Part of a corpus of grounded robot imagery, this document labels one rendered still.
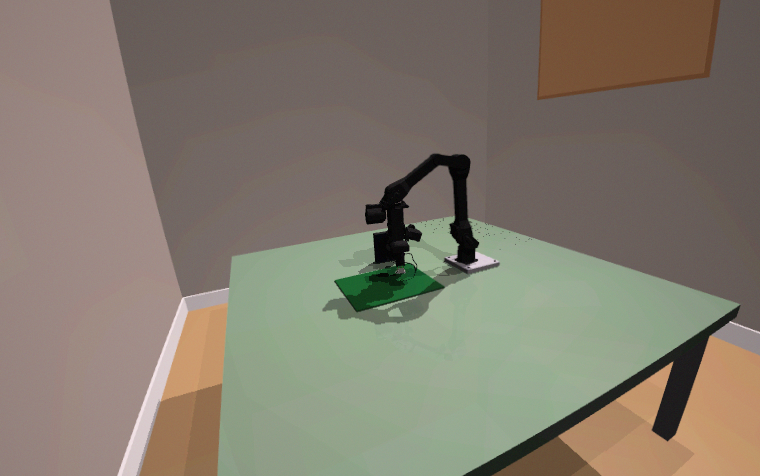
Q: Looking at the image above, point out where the green circuit board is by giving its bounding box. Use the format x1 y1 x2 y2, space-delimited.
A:
334 263 445 312

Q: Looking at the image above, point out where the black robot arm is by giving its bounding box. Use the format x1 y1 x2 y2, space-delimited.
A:
365 154 479 265

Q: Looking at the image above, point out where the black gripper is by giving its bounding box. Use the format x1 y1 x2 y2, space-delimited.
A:
386 221 410 264

